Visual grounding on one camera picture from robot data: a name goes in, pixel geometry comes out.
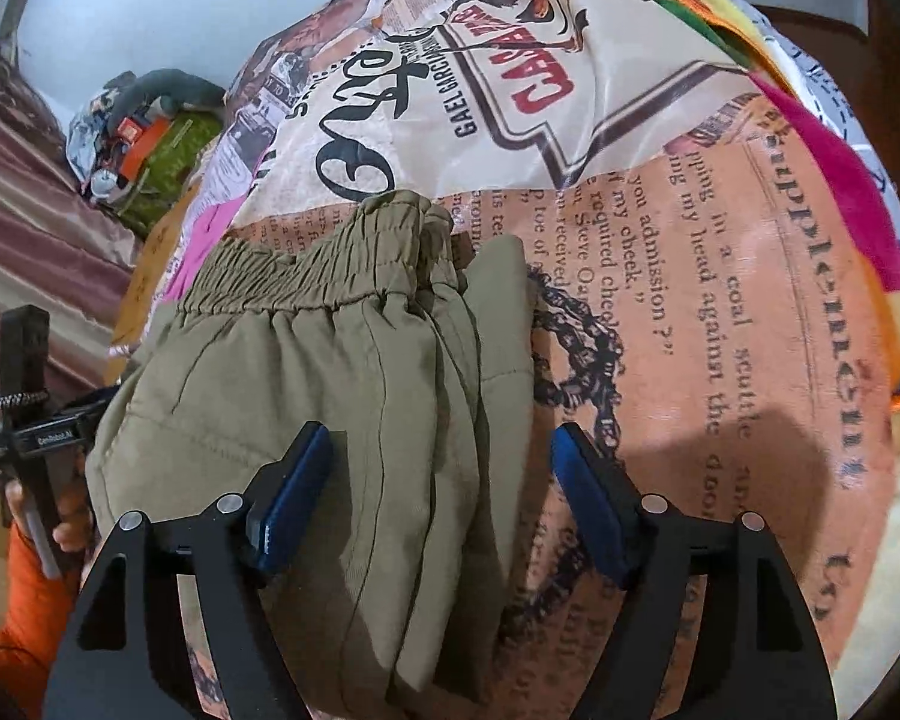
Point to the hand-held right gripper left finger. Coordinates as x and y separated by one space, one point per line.
292 495

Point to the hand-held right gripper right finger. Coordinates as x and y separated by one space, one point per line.
585 495

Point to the khaki pants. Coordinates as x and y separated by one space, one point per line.
345 360

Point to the person's left forearm orange sleeve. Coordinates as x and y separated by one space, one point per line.
22 615

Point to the person's left hand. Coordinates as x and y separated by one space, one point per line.
75 521

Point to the wooden lap desk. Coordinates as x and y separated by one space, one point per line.
141 292

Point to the striped brown curtain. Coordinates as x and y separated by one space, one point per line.
30 240

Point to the newspaper printed blanket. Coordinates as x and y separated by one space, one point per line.
682 315

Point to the pink garment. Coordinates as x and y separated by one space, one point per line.
195 255

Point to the crumpled printed bag pile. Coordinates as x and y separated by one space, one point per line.
90 135

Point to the green patterned bag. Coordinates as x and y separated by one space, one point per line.
176 157

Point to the orange box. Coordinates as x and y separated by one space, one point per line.
146 139

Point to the colourful fleece blanket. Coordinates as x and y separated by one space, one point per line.
832 187

